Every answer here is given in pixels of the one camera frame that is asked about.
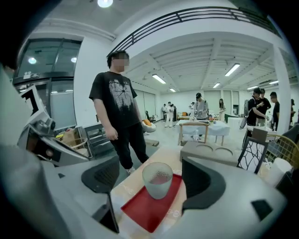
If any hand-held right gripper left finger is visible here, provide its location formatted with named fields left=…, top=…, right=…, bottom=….
left=35, top=155, right=122, bottom=239

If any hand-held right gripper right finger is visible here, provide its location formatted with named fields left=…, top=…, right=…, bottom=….
left=181, top=156, right=288, bottom=239

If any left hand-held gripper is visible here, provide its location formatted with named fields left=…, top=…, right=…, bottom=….
left=17, top=85, right=91, bottom=167

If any grey two-hole tray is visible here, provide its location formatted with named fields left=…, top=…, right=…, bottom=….
left=179, top=141, right=242, bottom=168

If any frosted glass cup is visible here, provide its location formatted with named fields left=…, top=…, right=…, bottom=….
left=142, top=162, right=173, bottom=200

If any printed cardboard box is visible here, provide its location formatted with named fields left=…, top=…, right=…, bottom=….
left=61, top=128, right=81, bottom=148

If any wooden round hoop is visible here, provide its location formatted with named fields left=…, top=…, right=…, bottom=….
left=70, top=137, right=89, bottom=151

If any grey metal shelf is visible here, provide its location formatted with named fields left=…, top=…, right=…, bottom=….
left=81, top=123, right=115, bottom=158

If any red tray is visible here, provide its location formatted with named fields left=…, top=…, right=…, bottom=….
left=121, top=173, right=183, bottom=233

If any black box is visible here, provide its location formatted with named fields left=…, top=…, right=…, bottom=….
left=275, top=170, right=295, bottom=195

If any person's white shirt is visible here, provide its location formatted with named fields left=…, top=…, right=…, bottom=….
left=0, top=66, right=31, bottom=147

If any table with white cloth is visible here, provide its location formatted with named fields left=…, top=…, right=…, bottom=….
left=176, top=119, right=231, bottom=147

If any beige checked tablecloth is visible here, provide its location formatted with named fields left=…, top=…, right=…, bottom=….
left=109, top=146, right=271, bottom=239

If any orange and white round chair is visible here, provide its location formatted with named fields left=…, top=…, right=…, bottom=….
left=142, top=119, right=157, bottom=133

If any black office chair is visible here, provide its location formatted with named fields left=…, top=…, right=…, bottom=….
left=145, top=111, right=157, bottom=123

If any long ceiling lamp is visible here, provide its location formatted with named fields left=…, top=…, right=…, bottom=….
left=224, top=63, right=241, bottom=77
left=151, top=73, right=167, bottom=84

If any black balcony railing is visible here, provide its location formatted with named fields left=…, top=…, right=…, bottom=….
left=109, top=6, right=281, bottom=56

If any black branch picture frame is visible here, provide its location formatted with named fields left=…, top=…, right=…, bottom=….
left=236, top=136, right=269, bottom=175

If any gold wire basket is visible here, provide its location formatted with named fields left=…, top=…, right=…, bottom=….
left=266, top=134, right=299, bottom=170

